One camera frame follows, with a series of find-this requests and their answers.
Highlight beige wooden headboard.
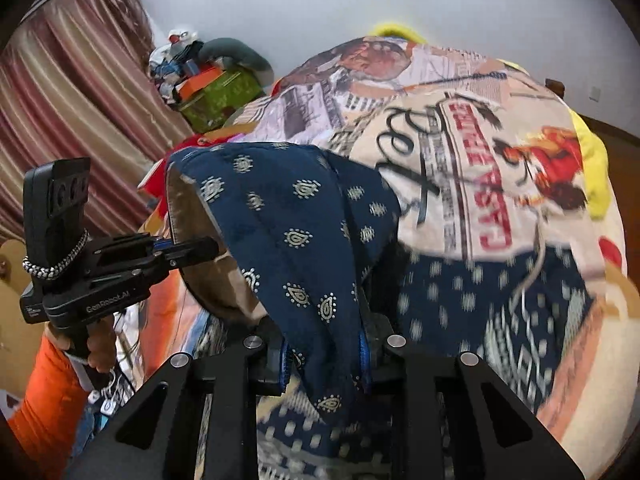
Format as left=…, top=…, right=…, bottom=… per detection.
left=0, top=240, right=47, bottom=396

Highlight green storage box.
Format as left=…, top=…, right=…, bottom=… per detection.
left=177, top=70, right=266, bottom=134

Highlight red plush toy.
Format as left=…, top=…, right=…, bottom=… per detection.
left=140, top=130, right=242, bottom=197

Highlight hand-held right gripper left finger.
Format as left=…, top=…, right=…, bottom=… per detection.
left=65, top=320, right=292, bottom=480

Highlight orange box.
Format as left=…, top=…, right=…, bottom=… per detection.
left=177, top=67, right=224, bottom=101

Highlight striped red gold curtain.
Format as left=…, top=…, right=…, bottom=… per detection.
left=0, top=0, right=197, bottom=241

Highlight person's left hand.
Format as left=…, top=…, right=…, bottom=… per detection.
left=44, top=322, right=120, bottom=375

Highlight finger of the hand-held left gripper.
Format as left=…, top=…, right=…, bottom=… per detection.
left=152, top=238, right=221, bottom=271
left=92, top=234, right=171, bottom=256

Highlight grey plush cushion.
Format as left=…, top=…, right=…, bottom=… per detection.
left=200, top=37, right=275, bottom=86

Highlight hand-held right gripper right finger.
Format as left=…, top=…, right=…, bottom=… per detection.
left=359, top=315, right=586, bottom=480

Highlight printed blanket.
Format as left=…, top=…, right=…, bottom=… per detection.
left=135, top=35, right=627, bottom=480

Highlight navy patterned hoodie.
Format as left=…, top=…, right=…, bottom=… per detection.
left=165, top=142, right=597, bottom=480

